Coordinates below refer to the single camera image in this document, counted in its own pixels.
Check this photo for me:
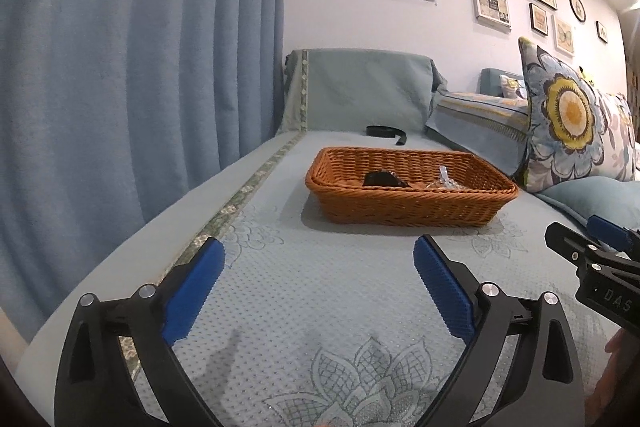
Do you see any small patterned pillow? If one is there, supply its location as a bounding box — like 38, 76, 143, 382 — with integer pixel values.
499, 74, 529, 100

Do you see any striped blue back cushion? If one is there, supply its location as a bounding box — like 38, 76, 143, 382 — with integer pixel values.
424, 89, 532, 178

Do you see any blue covered sofa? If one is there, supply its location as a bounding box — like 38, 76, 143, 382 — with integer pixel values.
15, 48, 640, 427

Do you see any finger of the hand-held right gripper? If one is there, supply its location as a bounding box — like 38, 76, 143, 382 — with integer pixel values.
544, 221, 640, 281
587, 215, 640, 253

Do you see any small butterfly picture frame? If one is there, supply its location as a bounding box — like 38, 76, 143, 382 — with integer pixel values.
552, 14, 575, 56

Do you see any pale floral pillow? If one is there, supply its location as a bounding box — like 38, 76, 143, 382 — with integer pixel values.
599, 91, 639, 184

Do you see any brown wicker basket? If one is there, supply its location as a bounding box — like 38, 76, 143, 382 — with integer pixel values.
305, 146, 520, 228

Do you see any person's right hand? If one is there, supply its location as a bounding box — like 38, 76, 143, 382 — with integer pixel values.
584, 328, 629, 427

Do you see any clear crystal bracelet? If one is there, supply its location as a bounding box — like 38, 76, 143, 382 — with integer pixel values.
424, 165, 469, 192

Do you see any blue curtain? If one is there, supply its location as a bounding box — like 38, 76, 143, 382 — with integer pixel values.
0, 0, 289, 344

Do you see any large floral pillow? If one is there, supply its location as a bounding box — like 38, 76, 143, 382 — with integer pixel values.
517, 37, 612, 194

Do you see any white grid picture frame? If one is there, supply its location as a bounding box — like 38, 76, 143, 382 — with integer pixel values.
471, 0, 512, 32

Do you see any small dark picture frame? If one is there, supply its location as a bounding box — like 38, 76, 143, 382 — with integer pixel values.
529, 2, 551, 35

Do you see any black strap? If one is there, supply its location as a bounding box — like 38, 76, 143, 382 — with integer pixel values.
365, 124, 409, 146

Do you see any plain blue cushion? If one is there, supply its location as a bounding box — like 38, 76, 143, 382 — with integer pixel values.
536, 176, 640, 229

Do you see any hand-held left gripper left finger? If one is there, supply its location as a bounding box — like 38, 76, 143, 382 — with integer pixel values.
54, 237, 226, 427

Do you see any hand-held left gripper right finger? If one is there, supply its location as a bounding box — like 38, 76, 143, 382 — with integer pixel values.
412, 234, 586, 427

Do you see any black wrist watch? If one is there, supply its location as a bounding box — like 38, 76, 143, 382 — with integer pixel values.
362, 170, 409, 189

